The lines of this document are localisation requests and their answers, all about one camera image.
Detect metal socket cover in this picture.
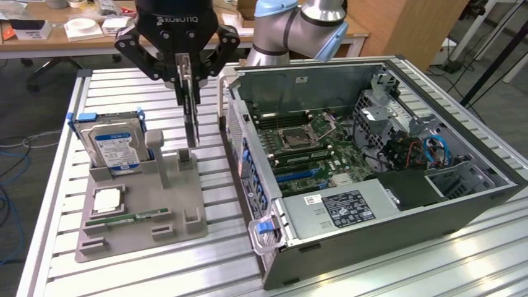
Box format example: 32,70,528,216
307,111,338,139

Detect wooden cabinet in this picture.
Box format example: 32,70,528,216
346,0,472,72

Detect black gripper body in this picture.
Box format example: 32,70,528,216
135,0,220,90

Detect green expansion card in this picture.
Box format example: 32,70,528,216
175,53,204,149

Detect blue data wire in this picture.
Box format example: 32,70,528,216
422,134,454,170

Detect red wire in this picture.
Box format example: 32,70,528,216
404,141,423,168

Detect grey printed parts rack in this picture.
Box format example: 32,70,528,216
74,129,210,264

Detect black slanted stand pole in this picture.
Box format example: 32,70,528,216
459,29,528,108

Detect clear plastic bag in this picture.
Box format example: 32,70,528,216
92,0,138,17

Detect loose green RAM stick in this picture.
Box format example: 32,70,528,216
86,208,171,226

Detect grey power supply unit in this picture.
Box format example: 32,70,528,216
283,179,402,243

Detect silver CPU chip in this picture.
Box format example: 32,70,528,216
92,188,123,215

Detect white box black lid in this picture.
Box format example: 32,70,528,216
10,19,54,41

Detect wooden desk white frame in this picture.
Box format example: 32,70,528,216
0,0,371,67

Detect black wire bundle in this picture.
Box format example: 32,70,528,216
350,114,390,171

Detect stack of white papers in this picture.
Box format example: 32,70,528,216
219,12,255,38

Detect small white labelled box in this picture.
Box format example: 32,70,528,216
100,17,134,37

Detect low metal disk bay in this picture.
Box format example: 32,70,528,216
424,160,496,199

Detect tall metal disk bay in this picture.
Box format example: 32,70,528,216
354,89,415,147

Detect CPU socket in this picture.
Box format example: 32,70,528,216
276,125,322,153

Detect dark grey open PC case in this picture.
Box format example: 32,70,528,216
218,55,528,291

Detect white square holder round insert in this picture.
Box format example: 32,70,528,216
64,17,106,42

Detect black RAM slot bank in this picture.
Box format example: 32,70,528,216
255,110,311,131

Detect blue case release latch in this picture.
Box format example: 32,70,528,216
255,220,276,236

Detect black office chair base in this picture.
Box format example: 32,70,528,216
20,54,123,93

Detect open cardboard box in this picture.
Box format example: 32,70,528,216
236,0,258,21

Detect blue floor cable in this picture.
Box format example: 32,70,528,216
0,150,34,266

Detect hard drive with blue label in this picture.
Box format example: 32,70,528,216
66,106,148,163

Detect hard disk blue label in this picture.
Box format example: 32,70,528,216
78,123,147,178

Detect green motherboard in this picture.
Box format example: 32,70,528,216
250,101,382,193

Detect white floor cable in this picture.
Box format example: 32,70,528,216
0,129,64,150

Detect blue expansion slot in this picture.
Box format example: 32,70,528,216
275,168,322,184

